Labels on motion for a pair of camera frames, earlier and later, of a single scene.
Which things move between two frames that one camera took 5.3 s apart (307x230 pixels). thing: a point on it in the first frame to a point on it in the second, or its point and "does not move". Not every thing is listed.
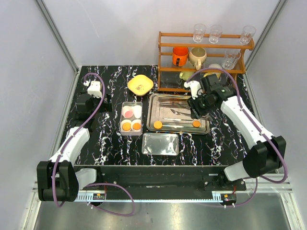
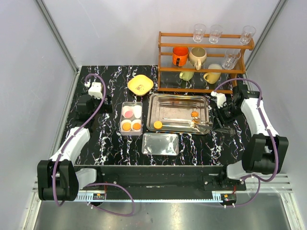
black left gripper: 107,107 does not move
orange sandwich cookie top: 126,126 does not move
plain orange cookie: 136,126 does not move
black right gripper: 195,111 to 218,112
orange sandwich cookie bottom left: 158,124 does not move
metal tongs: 180,113 to 204,128
